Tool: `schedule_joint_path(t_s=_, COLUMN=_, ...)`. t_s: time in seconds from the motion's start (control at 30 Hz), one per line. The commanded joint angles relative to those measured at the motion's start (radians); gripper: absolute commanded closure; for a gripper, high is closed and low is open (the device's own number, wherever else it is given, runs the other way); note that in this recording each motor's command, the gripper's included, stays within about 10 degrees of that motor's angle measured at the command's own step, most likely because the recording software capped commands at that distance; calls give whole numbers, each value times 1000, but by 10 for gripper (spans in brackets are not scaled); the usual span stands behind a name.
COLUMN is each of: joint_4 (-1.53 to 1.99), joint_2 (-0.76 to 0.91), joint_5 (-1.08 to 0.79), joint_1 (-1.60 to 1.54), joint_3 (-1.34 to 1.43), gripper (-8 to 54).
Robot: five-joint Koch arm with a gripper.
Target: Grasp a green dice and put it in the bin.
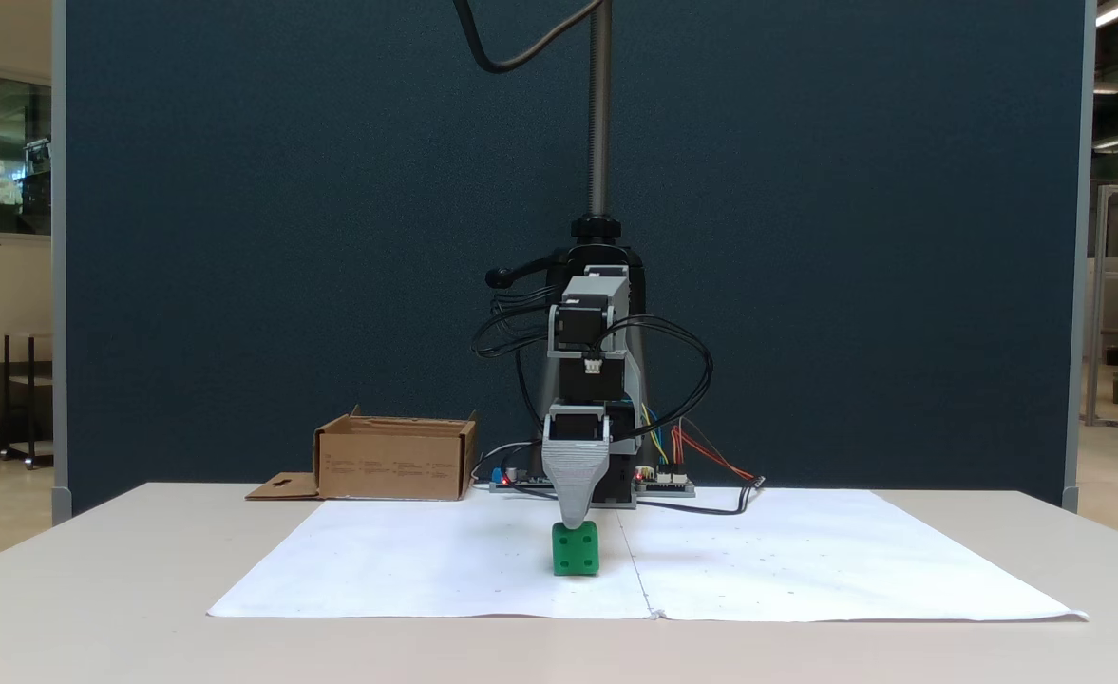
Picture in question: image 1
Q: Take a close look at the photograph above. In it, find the framed wall window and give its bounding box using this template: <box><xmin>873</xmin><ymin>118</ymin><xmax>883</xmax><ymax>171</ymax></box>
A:
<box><xmin>0</xmin><ymin>64</ymin><xmax>53</xmax><ymax>246</ymax></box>

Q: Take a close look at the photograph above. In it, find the white paper sheet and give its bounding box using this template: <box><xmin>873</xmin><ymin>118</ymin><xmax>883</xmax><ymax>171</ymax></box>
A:
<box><xmin>616</xmin><ymin>488</ymin><xmax>1090</xmax><ymax>624</ymax></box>
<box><xmin>207</xmin><ymin>496</ymin><xmax>656</xmax><ymax>620</ymax></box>

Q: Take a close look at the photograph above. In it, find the blue power circuit board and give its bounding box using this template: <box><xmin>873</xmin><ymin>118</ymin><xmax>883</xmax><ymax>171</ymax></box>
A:
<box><xmin>489</xmin><ymin>463</ymin><xmax>559</xmax><ymax>495</ymax></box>

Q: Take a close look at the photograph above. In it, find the circuit board with jumper wires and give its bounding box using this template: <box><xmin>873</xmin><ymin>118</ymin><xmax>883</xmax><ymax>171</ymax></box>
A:
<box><xmin>636</xmin><ymin>468</ymin><xmax>697</xmax><ymax>498</ymax></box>

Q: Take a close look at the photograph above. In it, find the green die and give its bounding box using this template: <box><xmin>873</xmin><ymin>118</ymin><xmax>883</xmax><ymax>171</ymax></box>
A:
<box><xmin>552</xmin><ymin>520</ymin><xmax>600</xmax><ymax>578</ymax></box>

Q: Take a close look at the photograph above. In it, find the black shelf cart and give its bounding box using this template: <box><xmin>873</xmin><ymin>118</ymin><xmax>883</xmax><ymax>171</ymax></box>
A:
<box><xmin>0</xmin><ymin>332</ymin><xmax>54</xmax><ymax>469</ymax></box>

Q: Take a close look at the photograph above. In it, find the black cable with white connector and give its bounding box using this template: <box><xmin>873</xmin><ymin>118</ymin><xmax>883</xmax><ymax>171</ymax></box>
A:
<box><xmin>630</xmin><ymin>475</ymin><xmax>768</xmax><ymax>517</ymax></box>

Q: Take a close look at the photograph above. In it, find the black camera stand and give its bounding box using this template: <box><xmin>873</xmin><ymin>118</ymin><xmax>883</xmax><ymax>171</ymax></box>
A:
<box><xmin>485</xmin><ymin>0</ymin><xmax>650</xmax><ymax>457</ymax></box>

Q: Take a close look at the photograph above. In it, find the brown cardboard box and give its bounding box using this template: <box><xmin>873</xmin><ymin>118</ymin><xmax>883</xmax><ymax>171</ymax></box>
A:
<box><xmin>245</xmin><ymin>405</ymin><xmax>479</xmax><ymax>503</ymax></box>

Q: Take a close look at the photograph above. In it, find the orange wire bundle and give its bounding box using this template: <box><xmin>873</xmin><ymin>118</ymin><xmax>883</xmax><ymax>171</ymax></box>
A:
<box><xmin>670</xmin><ymin>418</ymin><xmax>759</xmax><ymax>482</ymax></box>

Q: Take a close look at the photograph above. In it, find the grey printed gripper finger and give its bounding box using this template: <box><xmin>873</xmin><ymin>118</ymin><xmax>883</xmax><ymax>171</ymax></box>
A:
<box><xmin>541</xmin><ymin>442</ymin><xmax>613</xmax><ymax>531</ymax></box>

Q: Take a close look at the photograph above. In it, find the black motor cable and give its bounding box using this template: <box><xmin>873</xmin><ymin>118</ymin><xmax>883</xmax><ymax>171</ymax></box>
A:
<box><xmin>606</xmin><ymin>314</ymin><xmax>715</xmax><ymax>444</ymax></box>
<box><xmin>470</xmin><ymin>283</ymin><xmax>564</xmax><ymax>447</ymax></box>

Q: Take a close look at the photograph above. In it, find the dark blue partition panel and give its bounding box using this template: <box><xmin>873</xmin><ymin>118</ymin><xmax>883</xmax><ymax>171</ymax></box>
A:
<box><xmin>52</xmin><ymin>0</ymin><xmax>1096</xmax><ymax>525</ymax></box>

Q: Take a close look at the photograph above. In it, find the black camera cable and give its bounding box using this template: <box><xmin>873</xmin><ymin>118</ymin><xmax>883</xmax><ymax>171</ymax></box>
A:
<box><xmin>452</xmin><ymin>0</ymin><xmax>609</xmax><ymax>75</ymax></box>

